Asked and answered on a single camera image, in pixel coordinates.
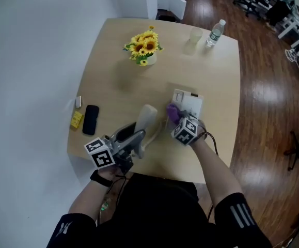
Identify white flower vase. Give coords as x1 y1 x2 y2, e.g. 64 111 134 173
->
138 52 158 67

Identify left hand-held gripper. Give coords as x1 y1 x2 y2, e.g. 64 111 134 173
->
84 121 147 175

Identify small yellow box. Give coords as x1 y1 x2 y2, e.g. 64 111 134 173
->
69 110 85 132

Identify black wristwatch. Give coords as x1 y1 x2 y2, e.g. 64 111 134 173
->
89 169 114 188

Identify black smartphone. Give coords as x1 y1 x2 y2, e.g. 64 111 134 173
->
82 104 100 136

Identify clear plastic water bottle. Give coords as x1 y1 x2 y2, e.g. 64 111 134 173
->
205 19 227 49

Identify person's right forearm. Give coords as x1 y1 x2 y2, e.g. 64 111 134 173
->
190 137 245 209

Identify purple cloth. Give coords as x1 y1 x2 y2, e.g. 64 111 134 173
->
165 102 183 126

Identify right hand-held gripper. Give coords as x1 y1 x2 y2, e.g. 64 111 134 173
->
170 108 207 147

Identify yellow sunflower bouquet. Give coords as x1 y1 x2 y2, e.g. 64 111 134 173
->
122 25 164 67

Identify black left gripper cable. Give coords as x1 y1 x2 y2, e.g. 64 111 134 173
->
97 174 130 226

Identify white telephone base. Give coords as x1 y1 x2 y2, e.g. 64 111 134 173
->
171 88 205 120

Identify white telephone handset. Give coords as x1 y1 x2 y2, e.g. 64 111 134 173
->
134 104 159 160

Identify person's left forearm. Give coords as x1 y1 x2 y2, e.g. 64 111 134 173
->
67 164 125 226

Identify person's black shirt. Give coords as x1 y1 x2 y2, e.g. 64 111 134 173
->
45 173 273 248

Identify translucent plastic cup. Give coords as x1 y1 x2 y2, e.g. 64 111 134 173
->
188 26 204 45

